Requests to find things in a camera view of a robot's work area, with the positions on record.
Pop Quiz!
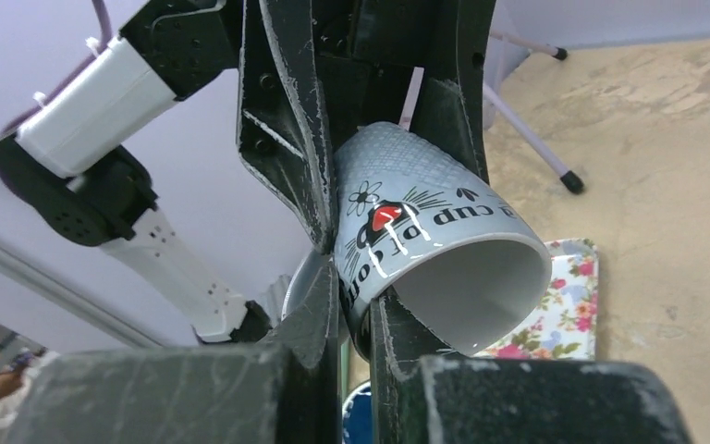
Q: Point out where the blue-grey small mug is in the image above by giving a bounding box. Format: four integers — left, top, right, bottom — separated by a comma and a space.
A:
333, 122, 552, 356

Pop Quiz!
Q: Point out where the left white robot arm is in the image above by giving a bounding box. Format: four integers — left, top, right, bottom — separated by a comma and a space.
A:
0, 0, 495, 343

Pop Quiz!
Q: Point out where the dark blue mug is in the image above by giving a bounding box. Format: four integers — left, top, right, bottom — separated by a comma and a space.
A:
342, 381, 373, 444

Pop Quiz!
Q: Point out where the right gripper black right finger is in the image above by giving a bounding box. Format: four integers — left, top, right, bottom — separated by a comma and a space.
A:
370, 291, 692, 443

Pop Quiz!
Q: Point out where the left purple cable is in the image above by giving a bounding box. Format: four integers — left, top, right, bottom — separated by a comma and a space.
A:
0, 0, 115, 139

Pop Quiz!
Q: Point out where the floral tray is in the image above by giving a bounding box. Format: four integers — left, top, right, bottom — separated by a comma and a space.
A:
477, 238, 599, 360

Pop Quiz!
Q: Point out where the silver tripod stand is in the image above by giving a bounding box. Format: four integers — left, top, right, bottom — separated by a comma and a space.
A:
398, 29, 586, 196

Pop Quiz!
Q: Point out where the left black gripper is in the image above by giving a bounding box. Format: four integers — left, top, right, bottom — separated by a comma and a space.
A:
238, 0, 496, 253

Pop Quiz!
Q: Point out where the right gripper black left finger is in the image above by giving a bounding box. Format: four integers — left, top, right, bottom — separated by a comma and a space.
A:
7, 254, 340, 443

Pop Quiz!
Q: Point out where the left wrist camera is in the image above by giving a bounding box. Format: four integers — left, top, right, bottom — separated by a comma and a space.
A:
16, 37, 176, 178

